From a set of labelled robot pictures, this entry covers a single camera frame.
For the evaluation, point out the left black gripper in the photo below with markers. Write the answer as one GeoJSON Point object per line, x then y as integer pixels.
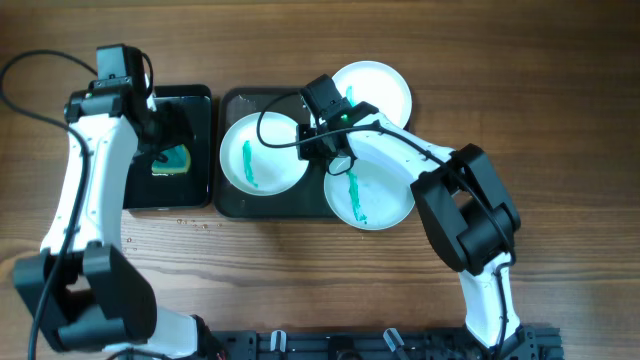
{"type": "Point", "coordinates": [175, 127]}

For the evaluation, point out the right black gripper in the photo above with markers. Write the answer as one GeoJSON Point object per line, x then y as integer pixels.
{"type": "Point", "coordinates": [306, 151]}

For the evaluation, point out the yellow green sponge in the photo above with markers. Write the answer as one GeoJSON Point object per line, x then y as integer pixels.
{"type": "Point", "coordinates": [173, 161]}

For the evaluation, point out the white plate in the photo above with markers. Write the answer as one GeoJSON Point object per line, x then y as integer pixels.
{"type": "Point", "coordinates": [254, 168]}
{"type": "Point", "coordinates": [379, 85]}
{"type": "Point", "coordinates": [366, 196]}

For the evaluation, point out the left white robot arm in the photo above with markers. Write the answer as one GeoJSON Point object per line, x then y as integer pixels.
{"type": "Point", "coordinates": [83, 293]}

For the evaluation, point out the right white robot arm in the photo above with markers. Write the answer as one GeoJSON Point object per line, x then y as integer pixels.
{"type": "Point", "coordinates": [467, 214]}

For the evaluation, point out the large dark green tray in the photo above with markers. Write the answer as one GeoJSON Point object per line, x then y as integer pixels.
{"type": "Point", "coordinates": [305, 200]}

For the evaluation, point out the small black tray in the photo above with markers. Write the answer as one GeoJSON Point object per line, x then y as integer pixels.
{"type": "Point", "coordinates": [186, 189]}

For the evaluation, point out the white plate top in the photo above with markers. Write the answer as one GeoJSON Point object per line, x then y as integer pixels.
{"type": "Point", "coordinates": [379, 85]}

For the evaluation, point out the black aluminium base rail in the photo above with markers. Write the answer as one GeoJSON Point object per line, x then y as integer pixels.
{"type": "Point", "coordinates": [528, 343]}

